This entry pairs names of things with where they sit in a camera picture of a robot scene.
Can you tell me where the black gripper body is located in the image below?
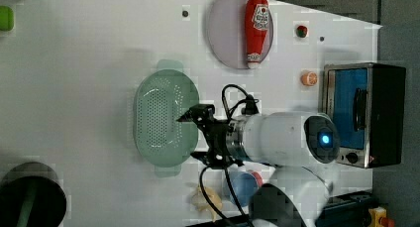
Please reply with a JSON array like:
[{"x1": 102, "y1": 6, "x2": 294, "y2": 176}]
[{"x1": 197, "y1": 119, "x2": 244, "y2": 170}]

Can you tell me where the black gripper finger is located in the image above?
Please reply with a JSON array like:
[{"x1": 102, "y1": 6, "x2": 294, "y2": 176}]
[
  {"x1": 177, "y1": 104, "x2": 215, "y2": 122},
  {"x1": 190, "y1": 152, "x2": 224, "y2": 167}
]

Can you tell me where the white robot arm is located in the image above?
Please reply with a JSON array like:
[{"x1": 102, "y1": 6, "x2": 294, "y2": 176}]
[{"x1": 177, "y1": 104, "x2": 340, "y2": 227}]

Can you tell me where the red green toy fruit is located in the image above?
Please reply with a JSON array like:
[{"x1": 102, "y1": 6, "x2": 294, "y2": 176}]
[{"x1": 296, "y1": 25, "x2": 308, "y2": 38}]

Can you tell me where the green block toy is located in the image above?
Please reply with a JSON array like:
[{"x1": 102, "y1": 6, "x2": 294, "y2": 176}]
[{"x1": 0, "y1": 6, "x2": 15, "y2": 32}]

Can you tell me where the orange slice toy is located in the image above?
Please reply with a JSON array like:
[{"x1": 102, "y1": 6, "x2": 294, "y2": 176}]
[{"x1": 300, "y1": 71, "x2": 318, "y2": 86}]

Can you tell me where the mint green strainer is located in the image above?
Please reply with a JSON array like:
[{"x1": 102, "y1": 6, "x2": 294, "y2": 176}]
[{"x1": 133, "y1": 59, "x2": 199, "y2": 177}]

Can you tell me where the blue cup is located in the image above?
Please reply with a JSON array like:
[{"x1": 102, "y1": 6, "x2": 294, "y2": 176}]
[{"x1": 222, "y1": 171, "x2": 263, "y2": 207}]

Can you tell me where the black cable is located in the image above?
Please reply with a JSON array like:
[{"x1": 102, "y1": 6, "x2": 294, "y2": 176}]
[{"x1": 198, "y1": 83, "x2": 261, "y2": 227}]

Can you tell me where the beige toy figure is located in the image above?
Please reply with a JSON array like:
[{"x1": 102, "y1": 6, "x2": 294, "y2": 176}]
[{"x1": 191, "y1": 185, "x2": 223, "y2": 222}]

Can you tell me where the black round pot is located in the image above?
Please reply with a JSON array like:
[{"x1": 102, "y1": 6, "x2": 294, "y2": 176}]
[{"x1": 0, "y1": 162, "x2": 67, "y2": 227}]

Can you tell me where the yellow red emergency button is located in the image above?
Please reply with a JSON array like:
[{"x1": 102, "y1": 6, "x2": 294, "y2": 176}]
[{"x1": 368, "y1": 207, "x2": 395, "y2": 227}]

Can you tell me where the grey round plate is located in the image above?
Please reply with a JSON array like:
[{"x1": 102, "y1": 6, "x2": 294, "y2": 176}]
[{"x1": 206, "y1": 0, "x2": 273, "y2": 69}]

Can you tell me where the red plush ketchup bottle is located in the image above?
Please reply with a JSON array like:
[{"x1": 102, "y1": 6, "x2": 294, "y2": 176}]
[{"x1": 245, "y1": 0, "x2": 269, "y2": 69}]

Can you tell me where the silver toaster oven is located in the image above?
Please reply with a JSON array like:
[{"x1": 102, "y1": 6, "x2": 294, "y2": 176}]
[{"x1": 322, "y1": 62, "x2": 406, "y2": 169}]

